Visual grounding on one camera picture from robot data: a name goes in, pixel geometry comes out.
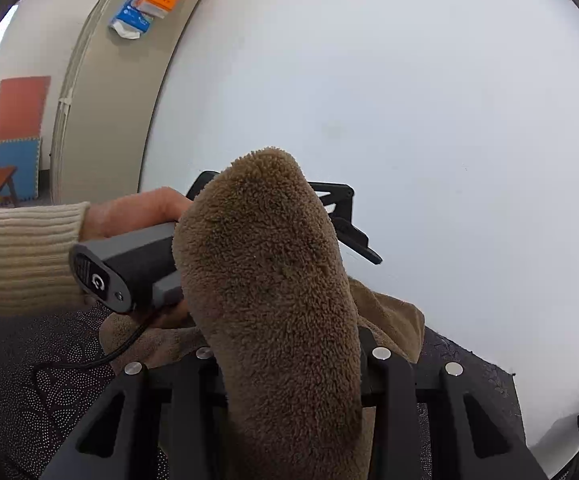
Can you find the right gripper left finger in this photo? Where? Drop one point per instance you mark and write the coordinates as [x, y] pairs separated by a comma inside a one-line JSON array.
[[181, 408]]

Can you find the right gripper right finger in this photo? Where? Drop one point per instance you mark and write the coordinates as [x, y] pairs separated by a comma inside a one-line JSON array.
[[468, 437]]

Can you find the brown fleece garment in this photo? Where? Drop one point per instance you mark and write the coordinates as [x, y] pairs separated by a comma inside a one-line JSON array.
[[293, 381]]

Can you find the cream knit sleeve forearm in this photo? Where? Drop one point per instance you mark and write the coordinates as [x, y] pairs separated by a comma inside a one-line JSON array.
[[34, 248]]

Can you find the person's left hand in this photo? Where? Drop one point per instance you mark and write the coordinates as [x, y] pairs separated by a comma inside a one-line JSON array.
[[134, 214]]

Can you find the dark grey patterned mat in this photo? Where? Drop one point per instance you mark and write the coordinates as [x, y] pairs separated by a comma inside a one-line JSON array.
[[42, 403]]

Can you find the blue white package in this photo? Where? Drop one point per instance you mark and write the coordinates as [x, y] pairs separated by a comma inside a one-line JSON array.
[[133, 19]]

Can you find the blue foam wall mat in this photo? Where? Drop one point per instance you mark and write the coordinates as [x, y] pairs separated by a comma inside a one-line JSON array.
[[24, 155]]

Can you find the red foam wall mat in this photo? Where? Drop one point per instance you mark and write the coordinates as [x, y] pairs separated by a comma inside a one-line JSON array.
[[22, 103]]

